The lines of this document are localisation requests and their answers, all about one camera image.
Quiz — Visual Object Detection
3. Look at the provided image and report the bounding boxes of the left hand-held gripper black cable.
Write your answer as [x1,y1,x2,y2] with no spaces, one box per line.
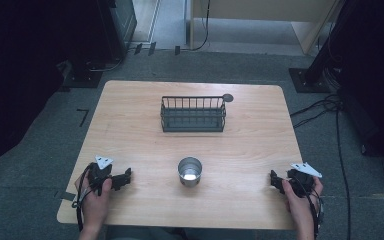
[71,163,94,233]

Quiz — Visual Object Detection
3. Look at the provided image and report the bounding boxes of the black stand with slanted post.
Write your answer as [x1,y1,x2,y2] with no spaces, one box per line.
[288,0,358,94]

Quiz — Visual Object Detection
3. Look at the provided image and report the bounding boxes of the person's left hand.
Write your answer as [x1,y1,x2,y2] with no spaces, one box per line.
[79,175,113,232]

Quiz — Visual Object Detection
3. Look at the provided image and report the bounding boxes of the hand-held gripper black cable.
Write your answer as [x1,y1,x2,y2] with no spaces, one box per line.
[71,163,94,233]
[293,176,325,240]

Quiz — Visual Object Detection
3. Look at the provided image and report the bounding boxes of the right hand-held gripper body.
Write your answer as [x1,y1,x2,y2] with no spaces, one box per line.
[285,161,323,198]

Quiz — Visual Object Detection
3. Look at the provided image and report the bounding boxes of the light wooden desk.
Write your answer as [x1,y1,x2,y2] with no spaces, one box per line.
[189,0,345,56]

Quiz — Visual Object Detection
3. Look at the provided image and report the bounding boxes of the black stand with square base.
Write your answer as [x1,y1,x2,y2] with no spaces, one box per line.
[57,0,121,90]

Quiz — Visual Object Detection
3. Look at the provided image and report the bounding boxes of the dark tape patch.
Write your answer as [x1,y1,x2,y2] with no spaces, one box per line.
[60,191,77,202]

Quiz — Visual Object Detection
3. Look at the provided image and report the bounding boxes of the black angled floor tape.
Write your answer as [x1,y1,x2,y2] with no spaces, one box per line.
[76,108,90,128]

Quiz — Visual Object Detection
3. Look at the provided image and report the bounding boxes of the thin black hanging cable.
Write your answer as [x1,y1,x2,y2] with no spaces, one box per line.
[191,0,212,52]

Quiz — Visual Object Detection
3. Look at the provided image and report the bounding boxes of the black cabinet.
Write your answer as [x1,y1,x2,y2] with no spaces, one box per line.
[96,0,138,62]

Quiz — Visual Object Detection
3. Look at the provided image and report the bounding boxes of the black floor cables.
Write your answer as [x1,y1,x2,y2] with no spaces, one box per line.
[289,93,353,240]

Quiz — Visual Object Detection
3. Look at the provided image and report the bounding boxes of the person's right hand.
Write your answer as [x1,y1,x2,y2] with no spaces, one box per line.
[281,176,324,233]

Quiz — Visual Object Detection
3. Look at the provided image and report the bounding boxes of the black wire rack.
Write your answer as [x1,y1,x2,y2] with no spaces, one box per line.
[160,93,235,133]

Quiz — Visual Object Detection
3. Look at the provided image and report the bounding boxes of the right hand-held gripper black cable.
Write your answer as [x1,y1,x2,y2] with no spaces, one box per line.
[293,176,325,240]

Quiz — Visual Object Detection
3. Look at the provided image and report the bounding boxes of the silver metal cup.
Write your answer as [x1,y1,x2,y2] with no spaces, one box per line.
[177,156,203,188]

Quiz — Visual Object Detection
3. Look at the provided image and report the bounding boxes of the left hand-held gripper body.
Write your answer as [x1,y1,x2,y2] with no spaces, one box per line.
[87,154,114,197]

